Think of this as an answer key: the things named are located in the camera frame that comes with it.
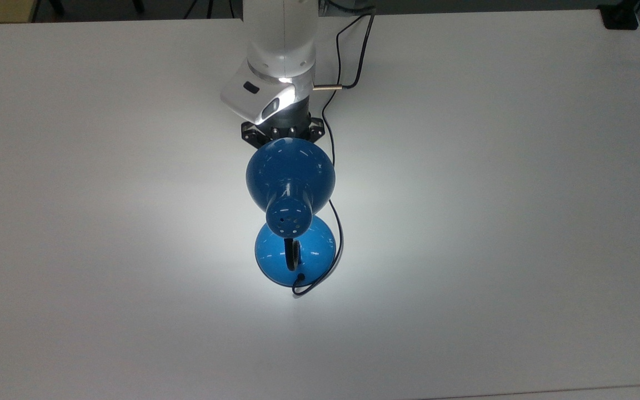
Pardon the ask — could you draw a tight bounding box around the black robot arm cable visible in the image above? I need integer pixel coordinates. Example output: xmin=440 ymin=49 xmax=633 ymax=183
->
xmin=313 ymin=10 xmax=378 ymax=91

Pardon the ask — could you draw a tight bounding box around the blue desk lamp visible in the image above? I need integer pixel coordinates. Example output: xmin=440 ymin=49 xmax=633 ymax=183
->
xmin=245 ymin=137 xmax=336 ymax=288

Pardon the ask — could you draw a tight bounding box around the black table clamp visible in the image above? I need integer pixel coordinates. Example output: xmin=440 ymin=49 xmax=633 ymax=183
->
xmin=597 ymin=3 xmax=640 ymax=31

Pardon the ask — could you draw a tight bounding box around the black lamp power cable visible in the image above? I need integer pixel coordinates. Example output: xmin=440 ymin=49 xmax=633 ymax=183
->
xmin=291 ymin=12 xmax=375 ymax=296

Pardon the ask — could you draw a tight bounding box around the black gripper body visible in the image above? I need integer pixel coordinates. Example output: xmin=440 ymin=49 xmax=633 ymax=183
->
xmin=241 ymin=96 xmax=326 ymax=149

